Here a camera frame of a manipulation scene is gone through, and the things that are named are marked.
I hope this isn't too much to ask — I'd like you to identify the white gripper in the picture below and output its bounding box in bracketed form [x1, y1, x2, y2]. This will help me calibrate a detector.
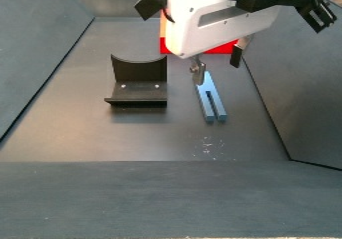
[166, 0, 280, 85]

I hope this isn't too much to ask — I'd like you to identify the blue double-square block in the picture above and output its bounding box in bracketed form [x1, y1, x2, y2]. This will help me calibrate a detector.
[197, 71, 228, 123]

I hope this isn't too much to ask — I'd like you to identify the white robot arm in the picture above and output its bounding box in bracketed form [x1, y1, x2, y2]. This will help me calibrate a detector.
[166, 0, 280, 85]

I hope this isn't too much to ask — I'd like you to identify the red foam shape board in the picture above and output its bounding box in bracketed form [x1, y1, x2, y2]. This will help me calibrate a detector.
[159, 15, 237, 54]

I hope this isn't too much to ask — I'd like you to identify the black curved holder stand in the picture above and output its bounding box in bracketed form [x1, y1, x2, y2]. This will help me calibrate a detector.
[105, 56, 167, 106]

